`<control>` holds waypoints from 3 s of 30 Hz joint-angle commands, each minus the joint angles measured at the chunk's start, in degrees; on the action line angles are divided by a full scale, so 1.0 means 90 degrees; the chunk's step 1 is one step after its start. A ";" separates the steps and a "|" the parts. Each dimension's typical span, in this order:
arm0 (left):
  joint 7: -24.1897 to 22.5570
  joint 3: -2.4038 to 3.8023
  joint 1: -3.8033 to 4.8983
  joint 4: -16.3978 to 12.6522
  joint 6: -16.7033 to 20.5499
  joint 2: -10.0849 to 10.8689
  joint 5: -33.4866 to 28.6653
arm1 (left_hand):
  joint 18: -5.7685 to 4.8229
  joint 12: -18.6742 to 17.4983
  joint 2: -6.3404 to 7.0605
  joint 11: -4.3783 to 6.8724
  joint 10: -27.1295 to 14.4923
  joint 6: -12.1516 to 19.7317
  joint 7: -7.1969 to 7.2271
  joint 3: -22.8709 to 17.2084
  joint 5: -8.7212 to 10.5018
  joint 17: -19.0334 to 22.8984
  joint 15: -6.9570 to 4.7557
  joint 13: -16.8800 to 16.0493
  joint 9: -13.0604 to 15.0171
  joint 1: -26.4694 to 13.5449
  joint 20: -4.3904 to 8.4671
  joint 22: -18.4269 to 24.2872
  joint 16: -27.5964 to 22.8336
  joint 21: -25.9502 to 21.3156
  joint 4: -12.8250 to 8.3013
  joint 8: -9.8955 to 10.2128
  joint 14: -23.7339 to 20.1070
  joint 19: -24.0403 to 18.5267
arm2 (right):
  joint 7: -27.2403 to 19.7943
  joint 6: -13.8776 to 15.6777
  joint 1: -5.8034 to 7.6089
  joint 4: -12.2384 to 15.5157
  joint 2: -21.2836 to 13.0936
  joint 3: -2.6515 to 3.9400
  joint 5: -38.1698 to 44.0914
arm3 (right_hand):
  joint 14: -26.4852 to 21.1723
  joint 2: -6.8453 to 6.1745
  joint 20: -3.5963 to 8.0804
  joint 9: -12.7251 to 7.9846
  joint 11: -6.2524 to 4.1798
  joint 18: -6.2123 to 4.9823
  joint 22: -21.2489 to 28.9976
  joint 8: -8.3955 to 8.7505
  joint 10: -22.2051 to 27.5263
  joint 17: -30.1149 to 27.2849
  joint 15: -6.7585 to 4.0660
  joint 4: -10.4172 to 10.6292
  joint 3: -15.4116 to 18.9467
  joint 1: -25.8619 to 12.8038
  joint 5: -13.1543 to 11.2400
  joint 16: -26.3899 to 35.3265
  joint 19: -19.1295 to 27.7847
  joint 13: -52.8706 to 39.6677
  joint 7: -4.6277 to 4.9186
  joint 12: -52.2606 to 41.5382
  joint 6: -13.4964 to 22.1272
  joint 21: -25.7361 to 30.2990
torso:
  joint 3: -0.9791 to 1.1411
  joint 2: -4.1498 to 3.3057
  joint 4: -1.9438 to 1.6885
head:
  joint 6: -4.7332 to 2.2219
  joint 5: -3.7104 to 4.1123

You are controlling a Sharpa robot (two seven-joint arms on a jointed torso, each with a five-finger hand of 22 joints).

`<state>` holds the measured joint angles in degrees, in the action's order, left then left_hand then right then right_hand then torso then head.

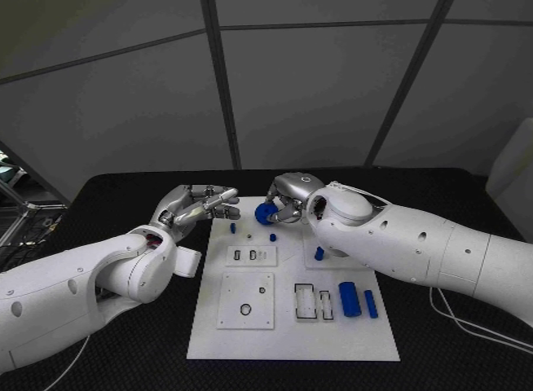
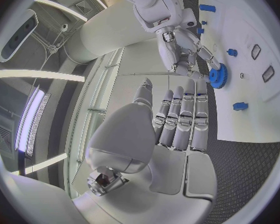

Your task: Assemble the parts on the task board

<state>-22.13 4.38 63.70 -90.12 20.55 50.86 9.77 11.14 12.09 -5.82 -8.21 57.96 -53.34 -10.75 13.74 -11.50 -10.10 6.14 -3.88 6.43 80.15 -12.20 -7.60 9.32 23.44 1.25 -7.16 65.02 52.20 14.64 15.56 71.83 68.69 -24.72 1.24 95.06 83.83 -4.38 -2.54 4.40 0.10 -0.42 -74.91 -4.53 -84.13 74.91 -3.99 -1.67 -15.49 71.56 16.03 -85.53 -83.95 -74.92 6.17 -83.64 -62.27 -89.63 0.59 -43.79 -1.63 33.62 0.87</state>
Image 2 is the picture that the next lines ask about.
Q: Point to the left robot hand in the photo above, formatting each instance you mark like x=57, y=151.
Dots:
x=130, y=138

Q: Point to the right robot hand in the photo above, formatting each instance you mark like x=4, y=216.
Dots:
x=168, y=50

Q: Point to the blue plug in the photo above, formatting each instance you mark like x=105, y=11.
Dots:
x=200, y=30

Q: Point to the blue gear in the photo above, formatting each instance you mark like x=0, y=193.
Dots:
x=218, y=76

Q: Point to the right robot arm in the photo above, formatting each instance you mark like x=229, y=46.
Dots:
x=158, y=3

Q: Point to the white task board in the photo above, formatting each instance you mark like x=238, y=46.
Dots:
x=247, y=97

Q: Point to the blue long cylinder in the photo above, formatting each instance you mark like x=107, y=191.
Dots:
x=207, y=8

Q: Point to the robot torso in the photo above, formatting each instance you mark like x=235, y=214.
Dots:
x=107, y=35

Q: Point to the blue peg with hole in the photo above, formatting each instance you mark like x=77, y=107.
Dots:
x=232, y=52

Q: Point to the blue block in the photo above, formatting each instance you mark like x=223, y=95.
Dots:
x=240, y=106

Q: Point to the glowing light bar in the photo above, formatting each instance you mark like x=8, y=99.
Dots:
x=29, y=119

